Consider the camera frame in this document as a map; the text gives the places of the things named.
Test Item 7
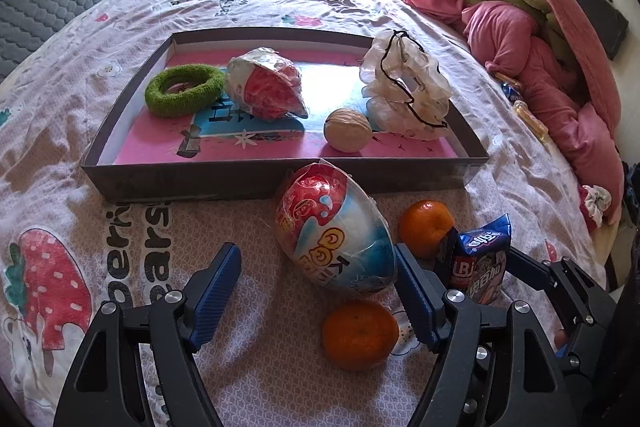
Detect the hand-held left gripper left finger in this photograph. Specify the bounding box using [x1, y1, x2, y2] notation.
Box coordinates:
[52, 242, 243, 427]

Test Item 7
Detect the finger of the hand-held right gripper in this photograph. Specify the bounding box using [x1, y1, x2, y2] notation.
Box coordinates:
[435, 227, 613, 380]
[507, 248, 621, 308]

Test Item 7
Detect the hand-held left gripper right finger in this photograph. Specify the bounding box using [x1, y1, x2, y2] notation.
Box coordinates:
[394, 243, 596, 427]

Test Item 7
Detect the dark blue snack packet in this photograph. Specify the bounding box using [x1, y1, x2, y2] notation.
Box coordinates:
[434, 213, 512, 305]

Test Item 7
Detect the blue and red toy egg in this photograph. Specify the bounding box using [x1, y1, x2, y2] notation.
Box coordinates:
[274, 161, 398, 295]

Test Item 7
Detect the grey cardboard box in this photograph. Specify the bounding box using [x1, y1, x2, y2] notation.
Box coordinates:
[81, 27, 490, 204]

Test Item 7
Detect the walnut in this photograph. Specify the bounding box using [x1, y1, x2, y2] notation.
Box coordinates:
[324, 108, 373, 152]

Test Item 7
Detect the orange mandarin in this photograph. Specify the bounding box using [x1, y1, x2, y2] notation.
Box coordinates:
[398, 200, 455, 259]
[321, 299, 400, 372]

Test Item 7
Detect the red and white floral scrunchie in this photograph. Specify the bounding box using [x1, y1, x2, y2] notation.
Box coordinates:
[579, 184, 613, 233]

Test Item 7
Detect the beige mattress sheet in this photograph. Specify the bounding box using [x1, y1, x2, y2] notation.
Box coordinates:
[450, 22, 621, 293]

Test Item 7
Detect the long yellow biscuit packet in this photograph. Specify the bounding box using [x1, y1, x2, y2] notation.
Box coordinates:
[515, 103, 548, 142]

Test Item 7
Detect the white sheer black-trimmed scrunchie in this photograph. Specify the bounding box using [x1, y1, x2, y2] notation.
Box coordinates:
[360, 29, 452, 141]

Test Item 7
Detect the green fuzzy hair scrunchie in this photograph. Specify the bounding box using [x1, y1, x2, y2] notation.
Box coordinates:
[145, 63, 226, 116]

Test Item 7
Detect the pink duvet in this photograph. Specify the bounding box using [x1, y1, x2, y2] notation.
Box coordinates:
[402, 0, 626, 225]

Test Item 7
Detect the black television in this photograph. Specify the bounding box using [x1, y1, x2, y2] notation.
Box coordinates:
[561, 0, 630, 60]

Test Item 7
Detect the dusty pink quilted pad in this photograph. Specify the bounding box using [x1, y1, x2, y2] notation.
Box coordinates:
[475, 0, 623, 138]

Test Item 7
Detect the lilac printed bed sheet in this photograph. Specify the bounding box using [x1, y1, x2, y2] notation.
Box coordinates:
[0, 0, 608, 427]

